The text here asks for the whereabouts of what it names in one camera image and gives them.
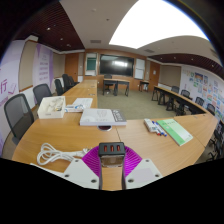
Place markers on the row of black office chairs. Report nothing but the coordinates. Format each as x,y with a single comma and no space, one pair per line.
65,83

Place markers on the black chair behind desk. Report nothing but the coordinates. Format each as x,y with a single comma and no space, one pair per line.
108,80

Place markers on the blue and white leaflet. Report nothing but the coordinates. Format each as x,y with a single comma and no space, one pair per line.
80,105

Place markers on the long wooden table row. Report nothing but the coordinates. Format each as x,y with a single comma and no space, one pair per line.
176,98

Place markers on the small dark round disc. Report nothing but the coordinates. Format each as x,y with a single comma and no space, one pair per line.
105,127

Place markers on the green booklet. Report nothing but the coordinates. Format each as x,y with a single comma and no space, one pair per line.
175,131

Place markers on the black and silver charger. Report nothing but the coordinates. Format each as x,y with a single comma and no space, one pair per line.
112,153

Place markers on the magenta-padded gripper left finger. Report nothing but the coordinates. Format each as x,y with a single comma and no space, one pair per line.
81,171

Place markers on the wooden door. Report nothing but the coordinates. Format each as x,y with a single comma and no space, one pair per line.
154,76
72,66

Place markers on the white open cardboard box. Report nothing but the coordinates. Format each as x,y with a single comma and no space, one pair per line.
50,113

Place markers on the plain whiteboard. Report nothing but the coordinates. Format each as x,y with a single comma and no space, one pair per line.
139,68

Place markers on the white board eraser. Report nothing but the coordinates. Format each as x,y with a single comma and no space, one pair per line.
149,125

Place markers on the group of black chairs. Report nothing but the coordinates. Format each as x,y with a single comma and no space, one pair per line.
216,133

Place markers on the black mesh office chair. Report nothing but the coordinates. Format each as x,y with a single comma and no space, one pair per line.
41,93
18,115

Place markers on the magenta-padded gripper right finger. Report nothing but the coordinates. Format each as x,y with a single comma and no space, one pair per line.
141,171

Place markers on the large black wall screen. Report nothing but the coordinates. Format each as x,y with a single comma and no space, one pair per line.
116,65

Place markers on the large ceiling light panel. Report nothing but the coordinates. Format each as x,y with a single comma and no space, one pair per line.
156,23

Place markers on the blue and red markers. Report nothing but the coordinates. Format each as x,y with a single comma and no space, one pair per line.
160,129

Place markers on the narrow purple wall banner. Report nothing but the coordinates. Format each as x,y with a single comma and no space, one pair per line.
43,65

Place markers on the colourful wall poster display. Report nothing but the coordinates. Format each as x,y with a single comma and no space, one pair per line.
206,90

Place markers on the dark desk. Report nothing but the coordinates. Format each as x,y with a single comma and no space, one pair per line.
116,81

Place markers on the small dark side table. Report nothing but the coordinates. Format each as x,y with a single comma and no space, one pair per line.
144,82

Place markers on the white flat box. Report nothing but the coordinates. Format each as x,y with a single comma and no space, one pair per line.
101,117

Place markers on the whiteboard with green sheet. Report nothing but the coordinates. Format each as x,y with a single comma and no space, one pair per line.
91,64

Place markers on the large purple wall banner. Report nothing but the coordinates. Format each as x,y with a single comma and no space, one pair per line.
8,76

